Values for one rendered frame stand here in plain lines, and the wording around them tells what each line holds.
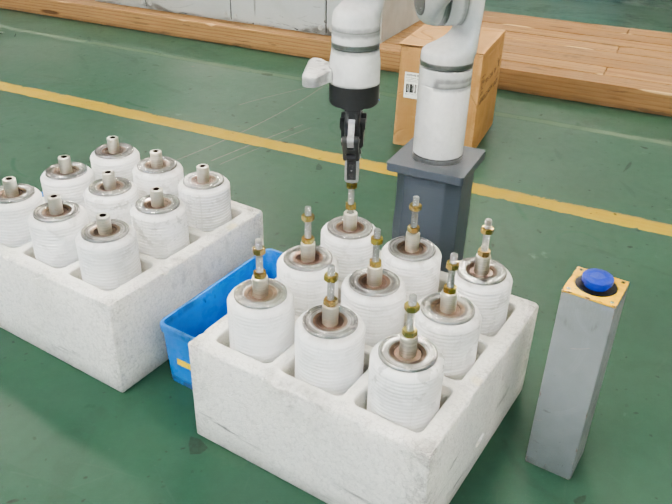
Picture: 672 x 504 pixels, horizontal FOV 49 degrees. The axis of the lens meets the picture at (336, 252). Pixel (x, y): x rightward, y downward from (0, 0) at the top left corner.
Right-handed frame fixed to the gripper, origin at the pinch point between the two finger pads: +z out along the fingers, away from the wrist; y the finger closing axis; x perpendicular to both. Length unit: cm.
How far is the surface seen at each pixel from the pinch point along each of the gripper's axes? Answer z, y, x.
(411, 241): 8.9, -6.4, -10.0
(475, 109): 21, 92, -28
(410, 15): 22, 212, -10
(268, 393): 20.2, -30.8, 8.6
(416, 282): 14.1, -10.0, -11.1
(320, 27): 24, 191, 26
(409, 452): 19.1, -40.8, -10.5
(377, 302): 11.3, -20.3, -5.4
